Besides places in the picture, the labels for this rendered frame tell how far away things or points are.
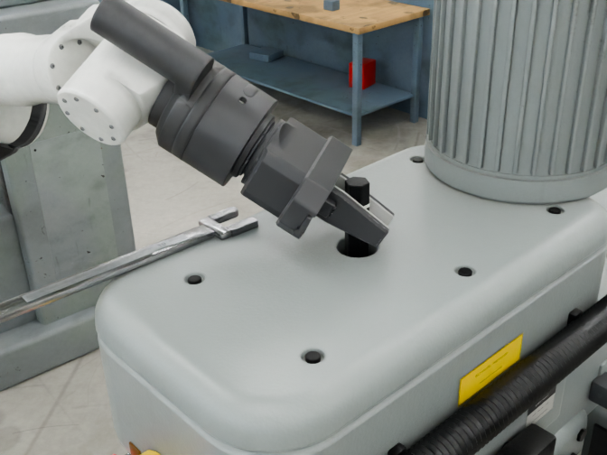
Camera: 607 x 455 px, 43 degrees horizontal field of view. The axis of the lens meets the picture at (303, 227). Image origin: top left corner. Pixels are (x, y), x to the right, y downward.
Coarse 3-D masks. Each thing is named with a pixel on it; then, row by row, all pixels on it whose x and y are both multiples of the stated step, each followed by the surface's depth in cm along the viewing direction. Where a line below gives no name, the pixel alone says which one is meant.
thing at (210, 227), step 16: (208, 224) 72; (240, 224) 72; (256, 224) 73; (176, 240) 70; (192, 240) 70; (128, 256) 67; (144, 256) 67; (160, 256) 68; (80, 272) 65; (96, 272) 65; (112, 272) 65; (48, 288) 63; (64, 288) 63; (80, 288) 64; (0, 304) 61; (16, 304) 61; (32, 304) 61; (0, 320) 60
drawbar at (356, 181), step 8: (352, 184) 66; (360, 184) 66; (368, 184) 66; (352, 192) 66; (360, 192) 66; (368, 192) 66; (360, 200) 66; (368, 200) 67; (368, 208) 67; (352, 240) 68; (360, 240) 68; (352, 248) 69; (360, 248) 68; (368, 248) 69; (352, 256) 69; (360, 256) 69
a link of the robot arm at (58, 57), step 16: (128, 0) 68; (144, 0) 67; (80, 16) 71; (160, 16) 66; (176, 16) 66; (64, 32) 70; (80, 32) 70; (192, 32) 68; (48, 48) 70; (64, 48) 70; (80, 48) 72; (48, 64) 69; (64, 64) 71; (80, 64) 72; (48, 80) 70; (64, 80) 71; (48, 96) 72
